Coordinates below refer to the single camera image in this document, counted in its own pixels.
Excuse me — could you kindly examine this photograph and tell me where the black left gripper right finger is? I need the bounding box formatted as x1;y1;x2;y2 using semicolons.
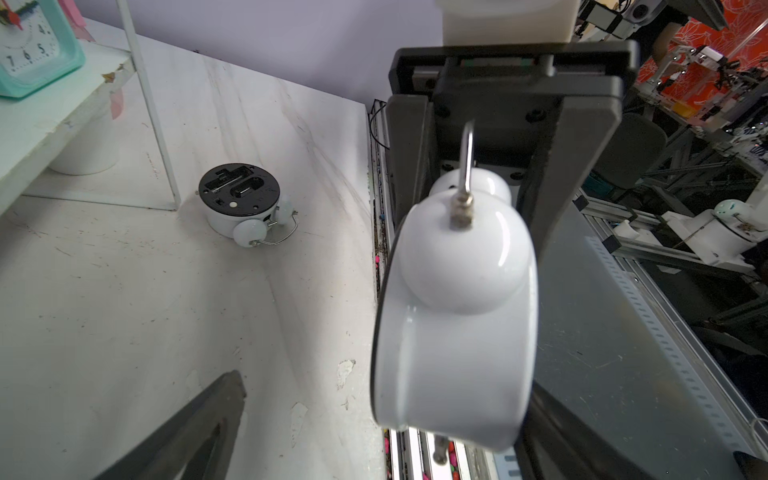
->
515;383;651;479

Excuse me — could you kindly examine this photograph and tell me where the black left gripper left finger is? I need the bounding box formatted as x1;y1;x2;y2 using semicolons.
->
98;370;246;479

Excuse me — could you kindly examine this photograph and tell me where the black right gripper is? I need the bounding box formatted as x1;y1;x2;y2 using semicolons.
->
385;41;639;258

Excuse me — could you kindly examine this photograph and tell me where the white twin-bell alarm clock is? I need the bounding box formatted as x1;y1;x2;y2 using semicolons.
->
370;122;538;451

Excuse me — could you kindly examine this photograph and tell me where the mint green alarm clock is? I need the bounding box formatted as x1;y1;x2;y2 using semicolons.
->
1;0;85;99

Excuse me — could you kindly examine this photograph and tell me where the white two-tier shelf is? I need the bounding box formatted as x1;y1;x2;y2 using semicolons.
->
1;1;181;211

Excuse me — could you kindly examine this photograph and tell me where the green succulent in white pot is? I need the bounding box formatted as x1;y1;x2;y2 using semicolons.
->
49;102;119;176

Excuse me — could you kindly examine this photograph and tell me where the pink spray bottle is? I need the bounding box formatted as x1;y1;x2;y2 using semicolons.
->
56;0;125;120

